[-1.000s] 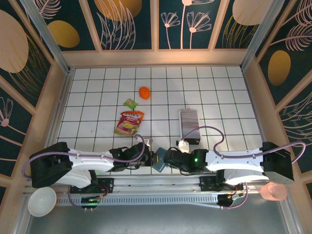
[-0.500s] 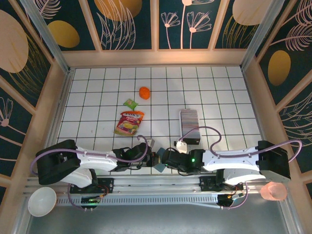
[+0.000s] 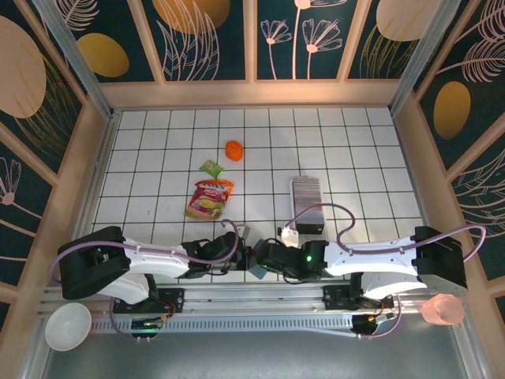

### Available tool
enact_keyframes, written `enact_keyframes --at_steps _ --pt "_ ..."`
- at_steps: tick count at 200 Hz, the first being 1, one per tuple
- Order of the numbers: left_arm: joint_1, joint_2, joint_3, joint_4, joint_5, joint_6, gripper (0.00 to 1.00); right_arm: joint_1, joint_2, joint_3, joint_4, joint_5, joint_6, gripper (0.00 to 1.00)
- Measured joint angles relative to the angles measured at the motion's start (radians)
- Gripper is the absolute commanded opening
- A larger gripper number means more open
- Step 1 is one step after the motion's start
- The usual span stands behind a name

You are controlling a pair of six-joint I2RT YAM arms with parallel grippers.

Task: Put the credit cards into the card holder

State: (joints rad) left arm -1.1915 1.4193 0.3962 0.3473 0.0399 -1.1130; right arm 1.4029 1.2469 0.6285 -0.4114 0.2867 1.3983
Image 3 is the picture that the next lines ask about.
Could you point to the white bowl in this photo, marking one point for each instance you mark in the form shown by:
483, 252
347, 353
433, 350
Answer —
67, 327

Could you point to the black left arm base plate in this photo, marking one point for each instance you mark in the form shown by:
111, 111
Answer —
175, 300

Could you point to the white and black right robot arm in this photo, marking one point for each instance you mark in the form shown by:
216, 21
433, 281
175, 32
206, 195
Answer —
371, 256

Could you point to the blue card holder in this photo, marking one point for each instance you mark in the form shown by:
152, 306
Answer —
260, 272

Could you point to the fruit candy bag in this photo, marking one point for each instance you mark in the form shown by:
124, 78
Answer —
209, 199

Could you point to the stack of plastic cards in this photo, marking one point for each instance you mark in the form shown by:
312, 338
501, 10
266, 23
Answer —
307, 197

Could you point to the aluminium side rail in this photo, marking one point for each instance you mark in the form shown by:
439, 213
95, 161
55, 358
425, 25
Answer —
413, 177
98, 166

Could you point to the aluminium corner post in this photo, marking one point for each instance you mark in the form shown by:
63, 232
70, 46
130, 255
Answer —
75, 59
423, 59

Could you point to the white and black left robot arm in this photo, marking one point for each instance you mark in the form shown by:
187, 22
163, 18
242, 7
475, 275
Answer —
154, 258

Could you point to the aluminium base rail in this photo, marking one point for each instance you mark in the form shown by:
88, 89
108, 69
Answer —
252, 298

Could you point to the orange toy fruit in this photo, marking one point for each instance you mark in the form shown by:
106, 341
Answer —
234, 151

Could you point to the black controller box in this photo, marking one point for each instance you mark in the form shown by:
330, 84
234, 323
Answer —
366, 327
147, 327

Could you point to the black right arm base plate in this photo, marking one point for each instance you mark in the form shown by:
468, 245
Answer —
335, 300

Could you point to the pink plastic cup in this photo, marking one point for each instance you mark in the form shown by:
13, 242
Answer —
442, 310

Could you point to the green snack packet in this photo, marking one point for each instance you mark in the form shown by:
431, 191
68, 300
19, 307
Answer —
211, 167

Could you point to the white plastic basket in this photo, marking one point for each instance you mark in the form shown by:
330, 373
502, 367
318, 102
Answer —
292, 197

